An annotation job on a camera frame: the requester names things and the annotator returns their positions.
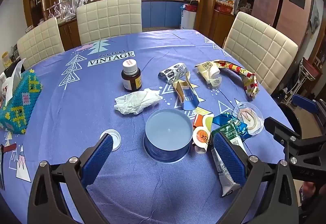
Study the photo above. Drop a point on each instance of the row of hanging wine glasses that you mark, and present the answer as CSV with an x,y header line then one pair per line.
x,y
56,10

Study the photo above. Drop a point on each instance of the white metal plant stand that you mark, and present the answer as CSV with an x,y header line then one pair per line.
x,y
300,84

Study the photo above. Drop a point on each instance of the small white bottle lid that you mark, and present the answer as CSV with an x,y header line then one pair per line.
x,y
117,135

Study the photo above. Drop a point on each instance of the orange white wrapper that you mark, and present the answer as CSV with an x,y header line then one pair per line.
x,y
201,135

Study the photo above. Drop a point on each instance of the clear plastic cup lid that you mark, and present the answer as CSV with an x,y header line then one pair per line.
x,y
248,117

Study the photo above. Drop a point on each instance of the white tissue sheet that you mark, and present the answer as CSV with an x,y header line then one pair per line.
x,y
14,79

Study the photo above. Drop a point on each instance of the crumpled white tissue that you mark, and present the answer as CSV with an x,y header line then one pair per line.
x,y
137,100

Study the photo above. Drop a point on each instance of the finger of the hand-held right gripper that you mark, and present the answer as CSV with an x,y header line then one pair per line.
x,y
276,126
304,103

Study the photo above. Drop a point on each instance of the cream wrapper with cup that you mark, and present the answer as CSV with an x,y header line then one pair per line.
x,y
208,71

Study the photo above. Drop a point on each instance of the wooden wine glass cabinet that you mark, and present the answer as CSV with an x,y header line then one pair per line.
x,y
68,33

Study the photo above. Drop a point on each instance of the person's right hand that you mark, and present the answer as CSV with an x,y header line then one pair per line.
x,y
309,191

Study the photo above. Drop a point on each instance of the blue printed tablecloth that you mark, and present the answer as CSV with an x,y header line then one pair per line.
x,y
76,112

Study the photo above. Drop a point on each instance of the copper pink refrigerator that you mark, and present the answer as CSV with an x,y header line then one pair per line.
x,y
280,2

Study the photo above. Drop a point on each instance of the cream quilted dining chair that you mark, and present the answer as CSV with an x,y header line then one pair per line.
x,y
262,48
38,41
109,18

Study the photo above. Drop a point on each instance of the black round trash can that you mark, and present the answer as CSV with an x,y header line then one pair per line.
x,y
289,112

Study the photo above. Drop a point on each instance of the silver printed wrapper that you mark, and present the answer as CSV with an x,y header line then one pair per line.
x,y
173,72

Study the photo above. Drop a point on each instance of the beaded tissue box cover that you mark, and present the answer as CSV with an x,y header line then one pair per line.
x,y
23,102

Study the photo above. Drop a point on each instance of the red egg basket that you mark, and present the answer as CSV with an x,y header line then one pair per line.
x,y
224,7

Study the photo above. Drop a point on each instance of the green white packet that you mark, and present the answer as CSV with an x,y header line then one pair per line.
x,y
222,175

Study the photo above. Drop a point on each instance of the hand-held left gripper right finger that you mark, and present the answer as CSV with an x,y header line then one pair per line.
x,y
229,160

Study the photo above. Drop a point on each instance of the wooden glass display cabinet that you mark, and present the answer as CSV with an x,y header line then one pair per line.
x,y
219,28

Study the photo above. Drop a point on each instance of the brown bottle with white cap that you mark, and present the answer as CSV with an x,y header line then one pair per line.
x,y
131,79

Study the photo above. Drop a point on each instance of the blue kitchen cabinets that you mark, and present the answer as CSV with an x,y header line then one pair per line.
x,y
158,13

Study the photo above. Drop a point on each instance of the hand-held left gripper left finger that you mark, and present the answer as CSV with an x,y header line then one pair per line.
x,y
98,160

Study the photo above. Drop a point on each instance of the red yellow foil wrapper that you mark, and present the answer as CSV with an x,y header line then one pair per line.
x,y
244,74

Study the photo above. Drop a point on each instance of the flattened blue paper carton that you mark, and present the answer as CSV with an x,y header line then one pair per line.
x,y
188,100

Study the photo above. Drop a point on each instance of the blue foil wrapper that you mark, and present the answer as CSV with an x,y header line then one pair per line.
x,y
224,119

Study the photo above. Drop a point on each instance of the white floor appliance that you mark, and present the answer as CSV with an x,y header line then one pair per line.
x,y
188,20

